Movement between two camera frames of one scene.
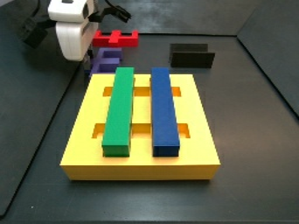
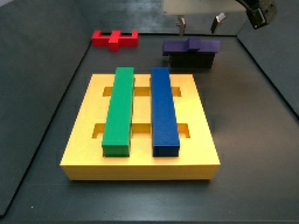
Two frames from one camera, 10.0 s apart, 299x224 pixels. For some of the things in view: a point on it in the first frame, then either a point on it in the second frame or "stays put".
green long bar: (116, 143) stays put
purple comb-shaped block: (107, 60) to (194, 43)
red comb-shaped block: (116, 40) stays put
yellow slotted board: (84, 163) stays put
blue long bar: (163, 124) stays put
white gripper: (76, 29) to (184, 7)
